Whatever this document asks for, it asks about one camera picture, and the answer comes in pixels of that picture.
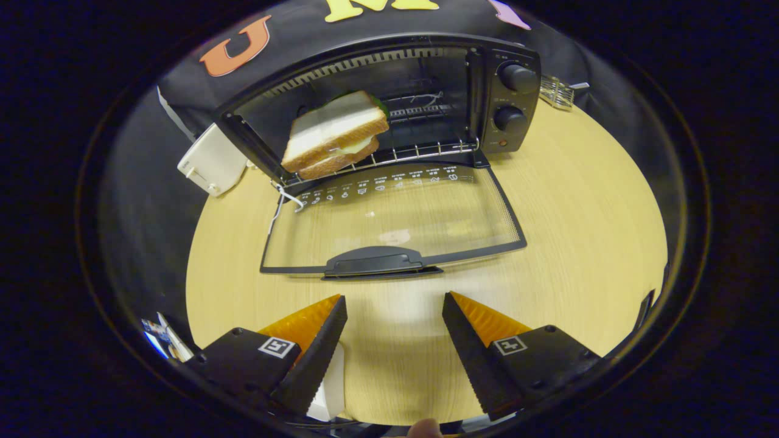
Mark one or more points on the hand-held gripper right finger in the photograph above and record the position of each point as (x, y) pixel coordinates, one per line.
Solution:
(471, 359)

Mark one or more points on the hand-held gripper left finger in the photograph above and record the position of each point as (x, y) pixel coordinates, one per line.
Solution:
(316, 359)

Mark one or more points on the black toaster oven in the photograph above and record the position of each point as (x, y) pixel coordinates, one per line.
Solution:
(377, 261)

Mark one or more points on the toast sandwich with lettuce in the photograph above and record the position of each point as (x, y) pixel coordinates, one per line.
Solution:
(328, 131)

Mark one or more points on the white pop-up toaster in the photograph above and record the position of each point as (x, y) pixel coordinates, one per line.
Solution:
(213, 161)

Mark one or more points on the white rectangular tray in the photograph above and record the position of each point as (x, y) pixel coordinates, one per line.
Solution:
(331, 389)

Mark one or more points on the white plastic object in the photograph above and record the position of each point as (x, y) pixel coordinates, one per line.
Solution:
(176, 340)

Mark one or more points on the black backdrop cloth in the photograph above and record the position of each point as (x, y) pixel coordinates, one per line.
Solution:
(304, 30)

